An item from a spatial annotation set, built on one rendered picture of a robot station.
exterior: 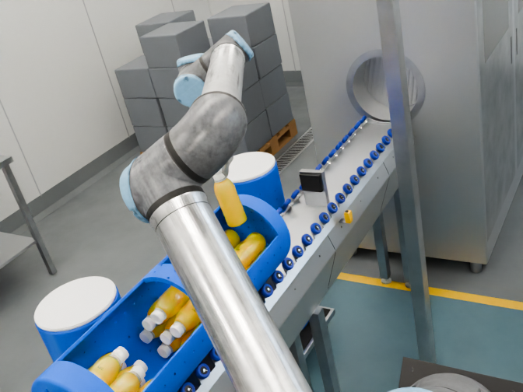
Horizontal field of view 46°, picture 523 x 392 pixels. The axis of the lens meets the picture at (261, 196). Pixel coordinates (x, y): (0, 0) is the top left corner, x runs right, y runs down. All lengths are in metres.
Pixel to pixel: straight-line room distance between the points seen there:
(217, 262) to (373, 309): 2.38
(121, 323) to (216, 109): 0.91
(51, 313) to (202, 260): 1.17
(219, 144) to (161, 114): 4.24
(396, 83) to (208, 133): 1.28
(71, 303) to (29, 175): 3.36
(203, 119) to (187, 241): 0.22
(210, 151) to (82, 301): 1.16
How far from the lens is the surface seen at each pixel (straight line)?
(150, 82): 5.26
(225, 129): 1.11
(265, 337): 1.03
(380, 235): 3.35
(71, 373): 1.55
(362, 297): 3.47
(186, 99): 1.67
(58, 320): 2.12
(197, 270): 1.06
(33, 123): 5.46
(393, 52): 2.24
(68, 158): 5.69
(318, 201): 2.48
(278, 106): 5.34
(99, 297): 2.14
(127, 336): 1.89
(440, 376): 1.14
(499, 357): 3.10
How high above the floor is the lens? 2.16
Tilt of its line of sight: 28 degrees down
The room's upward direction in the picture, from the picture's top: 14 degrees counter-clockwise
